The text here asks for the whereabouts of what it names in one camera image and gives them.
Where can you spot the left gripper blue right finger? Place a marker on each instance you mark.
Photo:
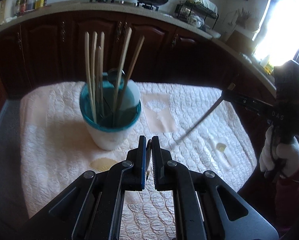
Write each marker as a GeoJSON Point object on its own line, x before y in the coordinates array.
{"type": "Point", "coordinates": [160, 157]}

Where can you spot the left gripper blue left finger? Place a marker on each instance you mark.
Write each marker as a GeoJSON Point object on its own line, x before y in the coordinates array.
{"type": "Point", "coordinates": [135, 177]}

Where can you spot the dark brown chopstick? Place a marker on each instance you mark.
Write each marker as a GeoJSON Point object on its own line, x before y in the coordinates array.
{"type": "Point", "coordinates": [191, 129]}
{"type": "Point", "coordinates": [130, 70]}

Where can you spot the metal spoon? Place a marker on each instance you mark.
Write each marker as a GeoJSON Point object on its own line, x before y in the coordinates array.
{"type": "Point", "coordinates": [112, 78]}

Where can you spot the white ceramic spoon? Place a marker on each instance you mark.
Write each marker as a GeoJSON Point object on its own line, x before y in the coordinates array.
{"type": "Point", "coordinates": [131, 97]}

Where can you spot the grey kitchen countertop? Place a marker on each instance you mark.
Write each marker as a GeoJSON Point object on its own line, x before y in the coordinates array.
{"type": "Point", "coordinates": [83, 5]}

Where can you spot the white gloved right hand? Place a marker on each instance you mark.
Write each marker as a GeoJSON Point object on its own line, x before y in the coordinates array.
{"type": "Point", "coordinates": [287, 152]}

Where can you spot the white utensil cup teal rim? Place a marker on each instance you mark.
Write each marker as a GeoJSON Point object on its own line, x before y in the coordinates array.
{"type": "Point", "coordinates": [109, 131]}

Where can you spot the dish drying rack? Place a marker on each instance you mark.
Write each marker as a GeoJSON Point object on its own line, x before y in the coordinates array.
{"type": "Point", "coordinates": [188, 10]}

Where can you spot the dark sauce bottle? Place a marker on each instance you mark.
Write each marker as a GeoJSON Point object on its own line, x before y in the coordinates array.
{"type": "Point", "coordinates": [23, 6]}

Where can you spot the white microwave oven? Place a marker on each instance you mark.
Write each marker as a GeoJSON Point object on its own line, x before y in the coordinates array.
{"type": "Point", "coordinates": [7, 11]}

